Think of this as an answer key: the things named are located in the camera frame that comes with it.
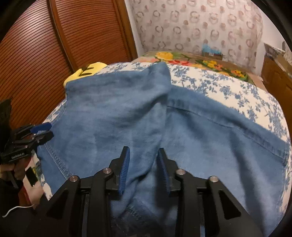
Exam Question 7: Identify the colourful flower blanket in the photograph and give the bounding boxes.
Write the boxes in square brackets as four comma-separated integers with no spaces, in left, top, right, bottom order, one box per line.
[140,50,263,87]

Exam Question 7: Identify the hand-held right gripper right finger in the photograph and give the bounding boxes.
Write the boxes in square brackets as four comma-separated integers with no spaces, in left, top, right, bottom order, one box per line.
[157,147,263,237]

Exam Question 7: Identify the person's left forearm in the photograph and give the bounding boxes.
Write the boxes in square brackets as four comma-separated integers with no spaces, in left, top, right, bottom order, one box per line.
[0,178,48,237]

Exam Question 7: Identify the cardboard box with blue items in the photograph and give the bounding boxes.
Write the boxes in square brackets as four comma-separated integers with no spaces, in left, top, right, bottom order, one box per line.
[202,43,223,60]

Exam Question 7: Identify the blue denim pants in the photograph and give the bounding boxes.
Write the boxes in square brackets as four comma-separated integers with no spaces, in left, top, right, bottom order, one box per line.
[36,61,290,237]

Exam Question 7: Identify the yellow plush toy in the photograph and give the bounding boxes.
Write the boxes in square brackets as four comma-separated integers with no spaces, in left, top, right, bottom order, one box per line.
[63,63,107,88]

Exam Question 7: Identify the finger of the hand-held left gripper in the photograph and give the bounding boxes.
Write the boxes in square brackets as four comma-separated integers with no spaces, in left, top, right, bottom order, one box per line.
[14,122,52,137]
[13,131,55,148]

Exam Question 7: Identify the wooden cabinet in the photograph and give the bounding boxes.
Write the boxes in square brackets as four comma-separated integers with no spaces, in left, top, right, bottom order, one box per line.
[261,56,292,96]

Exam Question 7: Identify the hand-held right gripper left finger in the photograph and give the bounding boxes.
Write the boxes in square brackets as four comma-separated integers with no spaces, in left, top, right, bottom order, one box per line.
[30,146,131,237]

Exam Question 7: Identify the black small device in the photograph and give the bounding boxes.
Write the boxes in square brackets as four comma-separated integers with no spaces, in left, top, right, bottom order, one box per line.
[25,167,38,187]

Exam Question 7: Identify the white cable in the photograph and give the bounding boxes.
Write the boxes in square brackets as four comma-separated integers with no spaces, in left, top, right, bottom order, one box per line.
[2,205,35,217]

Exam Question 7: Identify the circle patterned curtain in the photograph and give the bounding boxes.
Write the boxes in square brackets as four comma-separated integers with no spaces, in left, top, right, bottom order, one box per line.
[129,0,264,73]

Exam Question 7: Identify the wooden louvered wardrobe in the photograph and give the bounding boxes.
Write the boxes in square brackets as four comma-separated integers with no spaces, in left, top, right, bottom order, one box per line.
[0,0,138,128]

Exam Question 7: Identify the person's left hand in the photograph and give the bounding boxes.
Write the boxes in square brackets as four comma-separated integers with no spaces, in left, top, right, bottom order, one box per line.
[0,160,25,188]

